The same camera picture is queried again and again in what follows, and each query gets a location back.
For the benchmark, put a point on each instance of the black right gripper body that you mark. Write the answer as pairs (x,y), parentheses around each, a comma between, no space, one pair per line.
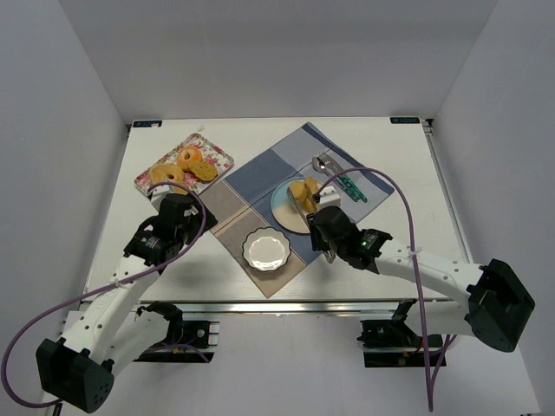
(314,217)

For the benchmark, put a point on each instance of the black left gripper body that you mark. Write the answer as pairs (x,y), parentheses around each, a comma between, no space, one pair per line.
(201,217)

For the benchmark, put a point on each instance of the oblong golden bread roll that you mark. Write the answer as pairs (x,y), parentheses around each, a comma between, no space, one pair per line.
(311,188)

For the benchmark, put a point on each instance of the small round bun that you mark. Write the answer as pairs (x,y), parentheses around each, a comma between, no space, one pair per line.
(299,191)

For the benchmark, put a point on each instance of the brown crusty pastry piece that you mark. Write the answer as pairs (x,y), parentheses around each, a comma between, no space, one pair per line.
(203,171)

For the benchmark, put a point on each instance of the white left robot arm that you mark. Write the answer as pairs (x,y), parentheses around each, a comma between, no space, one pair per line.
(80,367)

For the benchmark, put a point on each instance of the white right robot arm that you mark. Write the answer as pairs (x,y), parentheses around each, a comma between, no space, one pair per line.
(488,302)

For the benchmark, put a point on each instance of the blue and cream round plate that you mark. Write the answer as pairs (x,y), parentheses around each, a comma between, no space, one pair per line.
(284,212)

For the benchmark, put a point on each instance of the round yellow muffin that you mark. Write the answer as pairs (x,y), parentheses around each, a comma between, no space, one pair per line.
(166,172)

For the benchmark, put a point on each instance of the patchwork blue grey placemat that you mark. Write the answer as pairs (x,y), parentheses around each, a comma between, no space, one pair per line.
(244,200)

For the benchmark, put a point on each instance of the white scalloped bowl black rim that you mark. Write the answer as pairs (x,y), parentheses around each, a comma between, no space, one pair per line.
(266,249)

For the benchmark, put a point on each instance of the floral serving tray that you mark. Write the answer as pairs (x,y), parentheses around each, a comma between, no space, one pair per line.
(211,153)

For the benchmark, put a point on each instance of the blue label sticker left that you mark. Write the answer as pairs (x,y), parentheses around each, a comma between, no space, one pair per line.
(147,123)

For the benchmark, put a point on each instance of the blue label sticker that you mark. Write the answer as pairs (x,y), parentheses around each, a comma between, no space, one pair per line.
(147,123)
(404,120)

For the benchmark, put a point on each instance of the blue label sticker right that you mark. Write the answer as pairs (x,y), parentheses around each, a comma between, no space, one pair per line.
(404,120)

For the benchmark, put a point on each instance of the glazed ring donut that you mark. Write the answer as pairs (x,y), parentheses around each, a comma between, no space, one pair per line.
(188,155)

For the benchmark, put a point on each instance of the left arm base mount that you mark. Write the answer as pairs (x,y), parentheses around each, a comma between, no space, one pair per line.
(188,340)

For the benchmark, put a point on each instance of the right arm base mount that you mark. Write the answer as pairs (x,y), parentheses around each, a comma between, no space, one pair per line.
(390,343)

